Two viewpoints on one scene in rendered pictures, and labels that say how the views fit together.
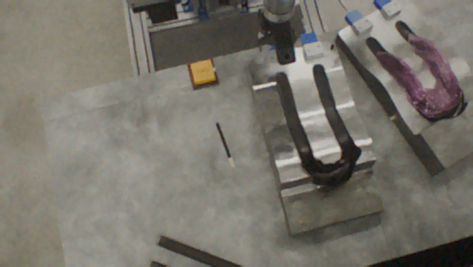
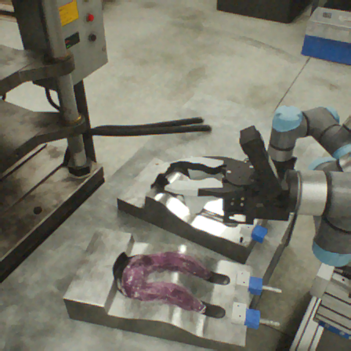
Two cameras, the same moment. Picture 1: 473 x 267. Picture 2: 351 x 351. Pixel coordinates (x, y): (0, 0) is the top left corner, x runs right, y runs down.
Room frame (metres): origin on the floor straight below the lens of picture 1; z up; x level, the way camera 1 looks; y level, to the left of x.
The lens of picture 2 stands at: (0.99, -1.10, 1.92)
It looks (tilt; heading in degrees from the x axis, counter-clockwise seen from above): 42 degrees down; 128
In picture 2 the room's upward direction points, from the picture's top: straight up
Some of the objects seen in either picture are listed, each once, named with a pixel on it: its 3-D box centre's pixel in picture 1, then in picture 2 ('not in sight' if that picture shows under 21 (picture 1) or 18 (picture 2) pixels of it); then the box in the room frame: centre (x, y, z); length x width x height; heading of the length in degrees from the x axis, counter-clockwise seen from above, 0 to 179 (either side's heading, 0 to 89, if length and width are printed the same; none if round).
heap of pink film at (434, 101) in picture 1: (424, 73); (164, 276); (0.53, -0.56, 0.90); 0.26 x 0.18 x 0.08; 25
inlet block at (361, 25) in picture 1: (352, 16); (258, 286); (0.75, -0.40, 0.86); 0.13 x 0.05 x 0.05; 25
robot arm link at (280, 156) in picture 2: (277, 7); (280, 149); (0.64, -0.14, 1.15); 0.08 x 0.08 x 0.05
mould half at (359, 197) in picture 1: (313, 133); (194, 198); (0.40, -0.23, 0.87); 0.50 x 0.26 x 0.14; 8
